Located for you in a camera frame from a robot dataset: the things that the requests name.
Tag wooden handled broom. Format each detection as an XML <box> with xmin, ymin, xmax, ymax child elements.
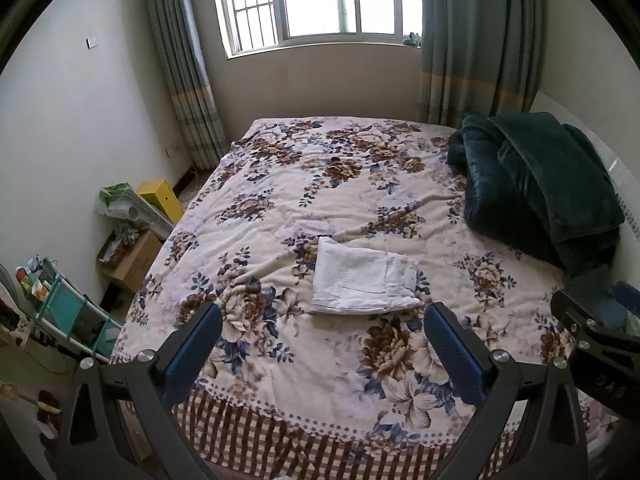
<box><xmin>0</xmin><ymin>380</ymin><xmax>63</xmax><ymax>417</ymax></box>

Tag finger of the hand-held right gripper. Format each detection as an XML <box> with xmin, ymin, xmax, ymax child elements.
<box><xmin>611</xmin><ymin>281</ymin><xmax>640</xmax><ymax>333</ymax></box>
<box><xmin>550</xmin><ymin>287</ymin><xmax>640</xmax><ymax>358</ymax></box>

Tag yellow box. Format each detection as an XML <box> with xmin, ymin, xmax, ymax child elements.
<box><xmin>137</xmin><ymin>179</ymin><xmax>185</xmax><ymax>225</ymax></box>

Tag grey-green striped curtain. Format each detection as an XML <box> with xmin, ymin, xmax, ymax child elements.
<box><xmin>416</xmin><ymin>0</ymin><xmax>548</xmax><ymax>128</ymax></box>
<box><xmin>142</xmin><ymin>0</ymin><xmax>228</xmax><ymax>171</ymax></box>

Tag white pants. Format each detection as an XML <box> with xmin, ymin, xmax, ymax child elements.
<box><xmin>309</xmin><ymin>236</ymin><xmax>423</xmax><ymax>317</ymax></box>

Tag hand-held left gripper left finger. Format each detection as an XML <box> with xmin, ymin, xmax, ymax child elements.
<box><xmin>57</xmin><ymin>302</ymin><xmax>223</xmax><ymax>480</ymax></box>

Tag green and white bag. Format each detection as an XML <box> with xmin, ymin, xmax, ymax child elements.
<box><xmin>97</xmin><ymin>182</ymin><xmax>173</xmax><ymax>233</ymax></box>

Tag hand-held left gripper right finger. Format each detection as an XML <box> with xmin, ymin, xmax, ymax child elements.
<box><xmin>424</xmin><ymin>302</ymin><xmax>588</xmax><ymax>480</ymax></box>

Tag dark teal plush blanket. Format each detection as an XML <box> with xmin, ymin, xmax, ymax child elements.
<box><xmin>446</xmin><ymin>111</ymin><xmax>626</xmax><ymax>277</ymax></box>

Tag teal shelf rack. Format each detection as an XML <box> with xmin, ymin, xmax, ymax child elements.
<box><xmin>15</xmin><ymin>257</ymin><xmax>123</xmax><ymax>361</ymax></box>

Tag floral bedspread bed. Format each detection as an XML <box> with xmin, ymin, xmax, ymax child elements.
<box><xmin>107</xmin><ymin>117</ymin><xmax>608</xmax><ymax>471</ymax></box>

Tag cardboard box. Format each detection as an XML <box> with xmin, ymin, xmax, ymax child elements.
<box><xmin>96</xmin><ymin>230</ymin><xmax>163</xmax><ymax>293</ymax></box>

